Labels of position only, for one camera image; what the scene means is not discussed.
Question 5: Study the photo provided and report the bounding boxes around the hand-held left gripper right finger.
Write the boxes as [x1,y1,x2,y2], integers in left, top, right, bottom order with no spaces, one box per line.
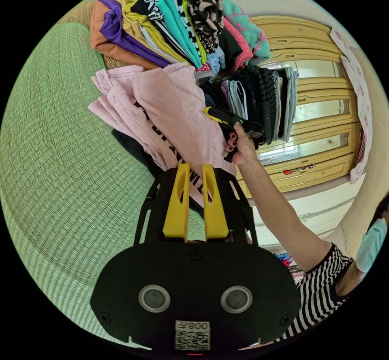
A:
[201,163,229,242]

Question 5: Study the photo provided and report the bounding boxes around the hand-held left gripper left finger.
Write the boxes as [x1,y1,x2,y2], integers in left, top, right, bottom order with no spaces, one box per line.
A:
[162,163,191,242]

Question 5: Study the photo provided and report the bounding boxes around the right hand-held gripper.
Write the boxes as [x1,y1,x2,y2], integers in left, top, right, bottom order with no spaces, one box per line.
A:
[203,107,264,163]

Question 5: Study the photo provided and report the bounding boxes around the pink short sleeve shirt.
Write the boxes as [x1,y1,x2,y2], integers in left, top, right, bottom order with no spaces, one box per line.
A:
[88,62,238,209]

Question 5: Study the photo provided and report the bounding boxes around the person's right forearm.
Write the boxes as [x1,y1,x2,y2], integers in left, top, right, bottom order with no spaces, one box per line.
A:
[236,158,334,273]

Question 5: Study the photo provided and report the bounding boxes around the person's right hand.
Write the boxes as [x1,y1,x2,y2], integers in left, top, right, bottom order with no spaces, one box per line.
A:
[224,124,259,168]

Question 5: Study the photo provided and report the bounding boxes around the black garment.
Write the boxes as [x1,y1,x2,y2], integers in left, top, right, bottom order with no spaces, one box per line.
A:
[111,129,171,179]

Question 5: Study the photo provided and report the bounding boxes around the pile of clothes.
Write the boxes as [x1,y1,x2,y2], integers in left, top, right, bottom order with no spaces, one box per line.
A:
[90,0,300,144]

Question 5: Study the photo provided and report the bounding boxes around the yellow wooden cupboard with mirrors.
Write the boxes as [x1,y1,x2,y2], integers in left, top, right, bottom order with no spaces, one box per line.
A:
[235,15,365,199]

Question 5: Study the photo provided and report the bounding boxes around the bed with green woven mat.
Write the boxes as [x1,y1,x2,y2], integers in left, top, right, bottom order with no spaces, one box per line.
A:
[0,21,210,351]

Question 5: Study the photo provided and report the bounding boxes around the person's body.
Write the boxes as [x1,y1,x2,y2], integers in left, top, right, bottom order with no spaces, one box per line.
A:
[273,194,389,343]

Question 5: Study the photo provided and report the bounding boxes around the white cloth with pink print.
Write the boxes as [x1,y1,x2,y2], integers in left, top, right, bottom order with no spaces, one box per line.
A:
[329,28,375,185]

